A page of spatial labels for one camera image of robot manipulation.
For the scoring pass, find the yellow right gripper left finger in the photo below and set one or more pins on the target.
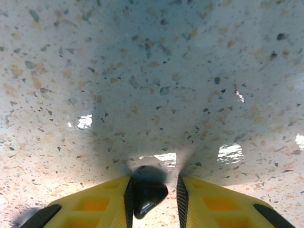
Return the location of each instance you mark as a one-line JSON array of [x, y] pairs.
[[95, 204]]

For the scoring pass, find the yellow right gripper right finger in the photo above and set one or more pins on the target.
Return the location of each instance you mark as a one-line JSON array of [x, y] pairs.
[[213, 204]]

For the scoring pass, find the black earbud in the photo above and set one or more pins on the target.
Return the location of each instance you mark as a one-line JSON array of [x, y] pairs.
[[148, 192]]

